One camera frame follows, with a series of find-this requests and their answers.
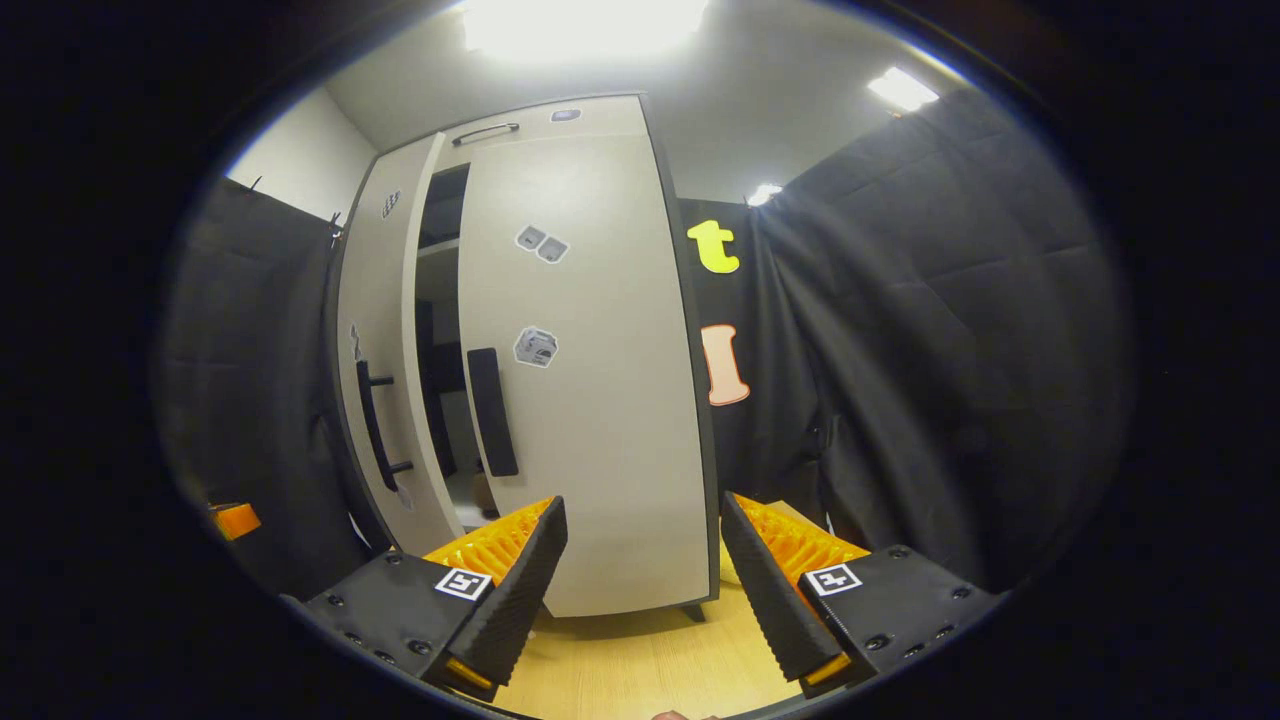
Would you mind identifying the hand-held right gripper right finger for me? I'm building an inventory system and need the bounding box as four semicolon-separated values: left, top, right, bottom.
720;491;1004;699

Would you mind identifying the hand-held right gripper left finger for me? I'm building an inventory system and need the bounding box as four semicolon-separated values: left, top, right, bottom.
298;497;569;693

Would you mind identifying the beige shoe cabinet door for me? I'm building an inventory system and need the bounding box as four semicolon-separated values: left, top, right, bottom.
335;133;467;557
457;130;713;618

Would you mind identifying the grey and beige shoe cabinet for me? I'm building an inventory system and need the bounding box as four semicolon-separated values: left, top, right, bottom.
325;93;723;623

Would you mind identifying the large ceiling light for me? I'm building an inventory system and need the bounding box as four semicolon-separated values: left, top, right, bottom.
460;0;711;63

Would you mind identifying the black door handle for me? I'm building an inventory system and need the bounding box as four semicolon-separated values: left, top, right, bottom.
467;347;520;478
356;360;414;493

